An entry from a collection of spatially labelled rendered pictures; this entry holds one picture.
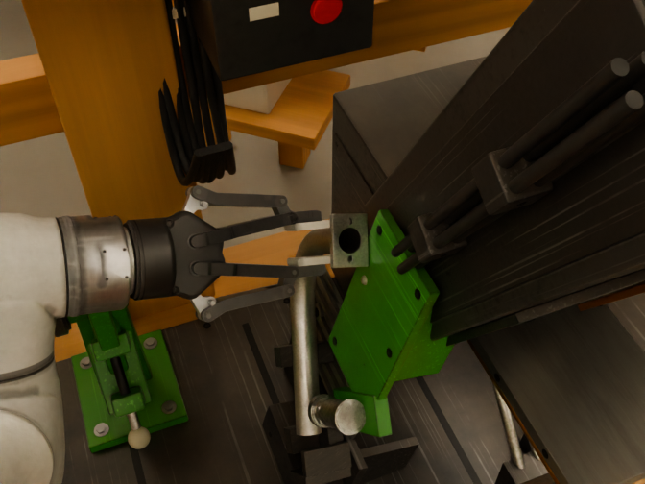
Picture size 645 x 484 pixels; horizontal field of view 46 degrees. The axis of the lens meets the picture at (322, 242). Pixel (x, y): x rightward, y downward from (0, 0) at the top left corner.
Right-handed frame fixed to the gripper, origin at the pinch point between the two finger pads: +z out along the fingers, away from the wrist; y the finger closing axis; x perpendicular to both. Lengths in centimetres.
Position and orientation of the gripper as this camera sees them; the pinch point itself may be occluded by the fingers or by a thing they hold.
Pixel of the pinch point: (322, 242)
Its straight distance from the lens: 79.0
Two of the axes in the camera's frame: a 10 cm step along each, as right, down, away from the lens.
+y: -0.7, -10.0, -0.5
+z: 9.0, -0.9, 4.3
